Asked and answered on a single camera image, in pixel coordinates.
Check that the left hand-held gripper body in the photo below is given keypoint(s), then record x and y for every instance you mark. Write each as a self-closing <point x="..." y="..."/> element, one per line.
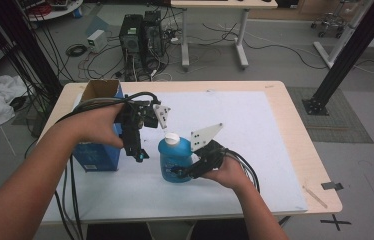
<point x="141" y="115"/>

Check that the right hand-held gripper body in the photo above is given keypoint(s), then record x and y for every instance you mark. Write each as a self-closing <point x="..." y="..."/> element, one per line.
<point x="208" y="156"/>

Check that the blue bottle with white cap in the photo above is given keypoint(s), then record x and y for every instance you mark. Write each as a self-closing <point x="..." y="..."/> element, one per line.
<point x="175" y="156"/>

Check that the person's right hand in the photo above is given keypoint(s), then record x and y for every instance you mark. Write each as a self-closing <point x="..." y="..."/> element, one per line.
<point x="230" y="175"/>

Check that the person's left hand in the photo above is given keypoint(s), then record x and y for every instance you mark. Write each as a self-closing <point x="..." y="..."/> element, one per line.
<point x="98" y="126"/>

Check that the blue cardboard box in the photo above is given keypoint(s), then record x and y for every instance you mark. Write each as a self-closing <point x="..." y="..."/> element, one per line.
<point x="96" y="158"/>

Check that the white table mat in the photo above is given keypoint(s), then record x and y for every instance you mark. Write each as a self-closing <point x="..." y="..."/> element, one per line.
<point x="258" y="150"/>

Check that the black computer tower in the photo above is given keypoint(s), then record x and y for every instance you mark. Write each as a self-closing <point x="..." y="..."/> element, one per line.
<point x="153" y="33"/>
<point x="131" y="43"/>

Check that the small white box device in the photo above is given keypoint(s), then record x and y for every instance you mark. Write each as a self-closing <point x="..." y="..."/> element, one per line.
<point x="96" y="40"/>

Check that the thin wooden stick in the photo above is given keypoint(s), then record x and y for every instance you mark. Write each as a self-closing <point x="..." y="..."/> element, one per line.
<point x="315" y="196"/>

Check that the black tape piece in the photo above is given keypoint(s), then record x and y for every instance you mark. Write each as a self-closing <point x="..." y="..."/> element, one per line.
<point x="331" y="186"/>

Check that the round white table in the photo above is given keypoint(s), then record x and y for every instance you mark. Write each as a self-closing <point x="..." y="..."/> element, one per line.
<point x="58" y="13"/>

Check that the white desk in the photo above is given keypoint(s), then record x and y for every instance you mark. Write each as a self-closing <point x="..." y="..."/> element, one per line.
<point x="221" y="3"/>

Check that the grey floor mat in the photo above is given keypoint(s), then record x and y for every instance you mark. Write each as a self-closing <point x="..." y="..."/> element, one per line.
<point x="345" y="120"/>

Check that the black tape cross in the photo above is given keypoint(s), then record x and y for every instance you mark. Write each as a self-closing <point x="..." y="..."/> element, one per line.
<point x="335" y="222"/>

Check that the white metal stand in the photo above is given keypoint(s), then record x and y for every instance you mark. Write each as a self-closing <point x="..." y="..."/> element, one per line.
<point x="338" y="46"/>

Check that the wheeled stool base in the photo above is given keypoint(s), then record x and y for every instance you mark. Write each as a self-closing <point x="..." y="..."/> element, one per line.
<point x="330" y="21"/>

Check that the black aluminium post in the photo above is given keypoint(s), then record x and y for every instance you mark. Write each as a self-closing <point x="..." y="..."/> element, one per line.
<point x="351" y="50"/>
<point x="31" y="50"/>

